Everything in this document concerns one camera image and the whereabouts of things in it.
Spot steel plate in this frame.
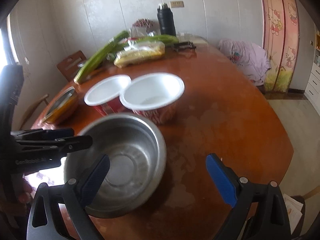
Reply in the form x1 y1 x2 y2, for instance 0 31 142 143
45 87 75 118

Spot small red white paper bowl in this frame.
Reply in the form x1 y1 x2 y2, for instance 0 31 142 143
84 75 131 116

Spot deep steel bowl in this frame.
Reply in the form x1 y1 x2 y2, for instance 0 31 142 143
64 113 167 218

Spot large red white paper bowl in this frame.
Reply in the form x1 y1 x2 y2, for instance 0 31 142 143
119 73 185 125

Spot person's left hand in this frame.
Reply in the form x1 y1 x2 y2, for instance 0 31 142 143
1 173 33 217

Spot yellow plate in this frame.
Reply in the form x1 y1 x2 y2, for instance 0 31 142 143
41 90 79 125

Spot papers on floor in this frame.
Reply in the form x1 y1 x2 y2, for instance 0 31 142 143
283 194 304 233

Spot curved wooden armchair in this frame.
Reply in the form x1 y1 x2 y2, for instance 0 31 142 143
18 94 49 130

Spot brown wooden slat chair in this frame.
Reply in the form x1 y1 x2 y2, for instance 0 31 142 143
56 50 87 82

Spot thick celery bunch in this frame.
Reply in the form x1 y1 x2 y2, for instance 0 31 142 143
73 30 130 84

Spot yellow noodles plastic bag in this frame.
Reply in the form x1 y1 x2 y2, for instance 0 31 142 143
113 41 165 68

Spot white storage shelf cabinet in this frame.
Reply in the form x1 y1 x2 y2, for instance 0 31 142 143
304 29 320 114

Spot red white chopstick bundle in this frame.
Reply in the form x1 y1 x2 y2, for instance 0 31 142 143
132 18 153 29

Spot black thermos bottle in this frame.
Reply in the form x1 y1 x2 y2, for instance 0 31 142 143
157 3 176 36

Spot pink clothes on chair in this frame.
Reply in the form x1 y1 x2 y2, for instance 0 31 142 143
218 39 271 86

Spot pink hello kitty wardrobe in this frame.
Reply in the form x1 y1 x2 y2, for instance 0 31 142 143
261 0 299 93

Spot white wall socket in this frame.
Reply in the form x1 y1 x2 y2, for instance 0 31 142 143
170 1 184 8

